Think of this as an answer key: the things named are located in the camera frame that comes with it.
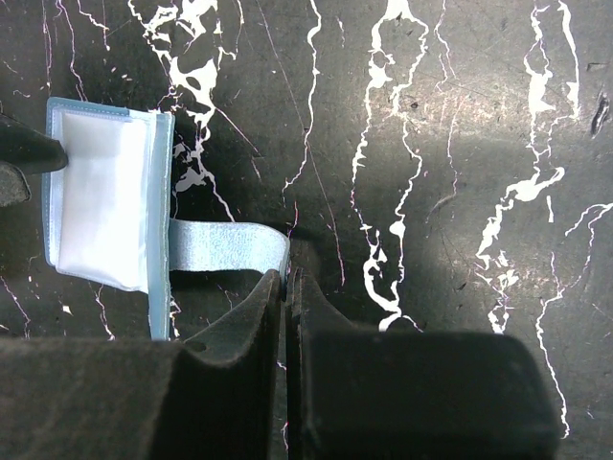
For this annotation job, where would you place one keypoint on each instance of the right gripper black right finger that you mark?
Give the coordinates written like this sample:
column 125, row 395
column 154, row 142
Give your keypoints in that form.
column 354, row 392

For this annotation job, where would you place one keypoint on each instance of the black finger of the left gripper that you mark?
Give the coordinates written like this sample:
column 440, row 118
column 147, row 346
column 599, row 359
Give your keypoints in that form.
column 14, row 188
column 29, row 150

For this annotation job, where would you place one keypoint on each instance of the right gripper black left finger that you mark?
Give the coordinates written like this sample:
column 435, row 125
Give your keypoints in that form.
column 209, row 397

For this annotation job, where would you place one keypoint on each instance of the blue leather card holder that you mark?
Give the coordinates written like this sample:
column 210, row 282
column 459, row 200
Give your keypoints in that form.
column 106, row 214

